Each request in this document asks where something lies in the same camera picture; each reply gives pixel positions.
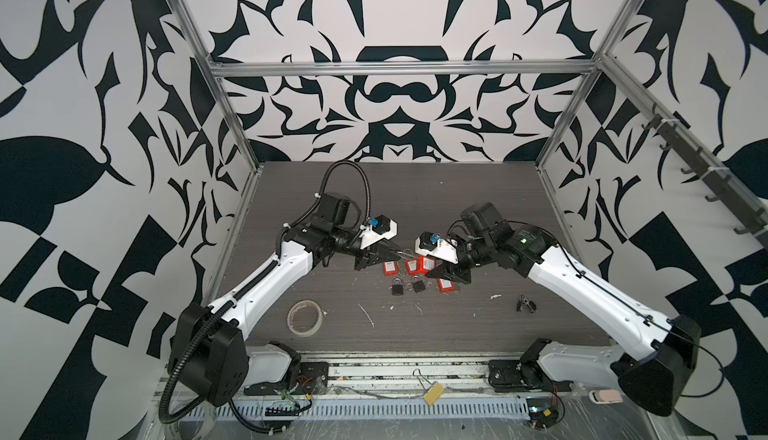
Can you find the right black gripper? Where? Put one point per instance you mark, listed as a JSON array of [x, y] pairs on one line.
[[452, 271]]

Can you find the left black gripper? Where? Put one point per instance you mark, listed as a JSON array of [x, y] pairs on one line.
[[370, 256]]

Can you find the red padlock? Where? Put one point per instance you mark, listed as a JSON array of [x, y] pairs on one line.
[[390, 268], [413, 266], [426, 264], [445, 286]]

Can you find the small black padlock back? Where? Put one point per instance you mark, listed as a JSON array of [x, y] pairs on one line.
[[397, 287]]

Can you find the small black padlock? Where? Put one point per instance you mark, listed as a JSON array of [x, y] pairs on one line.
[[418, 284], [397, 287]]

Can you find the small black padlock front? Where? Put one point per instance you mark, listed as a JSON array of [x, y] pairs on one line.
[[418, 284]]

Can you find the red padlock front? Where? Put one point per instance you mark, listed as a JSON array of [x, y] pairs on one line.
[[445, 286]]

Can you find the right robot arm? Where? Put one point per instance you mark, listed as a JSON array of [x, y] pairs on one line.
[[651, 357]]

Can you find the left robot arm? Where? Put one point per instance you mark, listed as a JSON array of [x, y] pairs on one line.
[[209, 361]]

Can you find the black key bunch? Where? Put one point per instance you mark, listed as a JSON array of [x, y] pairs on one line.
[[524, 304]]

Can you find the small electronics board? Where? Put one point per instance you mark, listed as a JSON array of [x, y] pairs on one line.
[[544, 413]]

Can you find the pink white small object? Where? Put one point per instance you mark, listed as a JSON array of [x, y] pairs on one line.
[[605, 396]]

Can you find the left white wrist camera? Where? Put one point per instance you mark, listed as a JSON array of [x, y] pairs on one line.
[[378, 228]]

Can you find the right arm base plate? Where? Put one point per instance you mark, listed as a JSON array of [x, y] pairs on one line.
[[508, 376]]

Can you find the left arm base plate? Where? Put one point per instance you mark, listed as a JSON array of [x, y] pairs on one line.
[[305, 377]]

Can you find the white slotted cable duct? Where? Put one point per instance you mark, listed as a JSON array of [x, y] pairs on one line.
[[337, 409]]

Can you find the black coat hook rail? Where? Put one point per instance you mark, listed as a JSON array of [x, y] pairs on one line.
[[701, 164]]

